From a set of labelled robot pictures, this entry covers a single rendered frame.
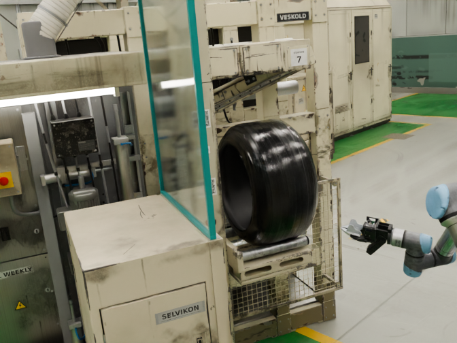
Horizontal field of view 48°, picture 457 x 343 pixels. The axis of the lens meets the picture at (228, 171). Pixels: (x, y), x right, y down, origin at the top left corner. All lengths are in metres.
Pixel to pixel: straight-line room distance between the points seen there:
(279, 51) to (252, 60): 0.15
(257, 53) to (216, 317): 1.32
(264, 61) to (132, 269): 1.35
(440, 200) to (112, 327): 1.16
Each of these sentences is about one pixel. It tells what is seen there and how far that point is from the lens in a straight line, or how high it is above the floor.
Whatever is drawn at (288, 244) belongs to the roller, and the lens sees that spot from 2.31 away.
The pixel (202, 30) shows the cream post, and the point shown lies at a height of 1.86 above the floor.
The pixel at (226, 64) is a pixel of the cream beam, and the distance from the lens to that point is 2.39.
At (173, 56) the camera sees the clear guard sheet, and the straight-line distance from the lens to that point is 1.56.
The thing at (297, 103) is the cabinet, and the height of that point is 0.92.
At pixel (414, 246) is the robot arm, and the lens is 2.17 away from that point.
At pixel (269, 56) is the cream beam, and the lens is 2.48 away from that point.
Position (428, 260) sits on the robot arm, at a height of 0.88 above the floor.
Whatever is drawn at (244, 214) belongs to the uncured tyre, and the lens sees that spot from 2.54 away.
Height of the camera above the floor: 1.83
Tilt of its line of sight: 15 degrees down
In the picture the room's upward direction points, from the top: 5 degrees counter-clockwise
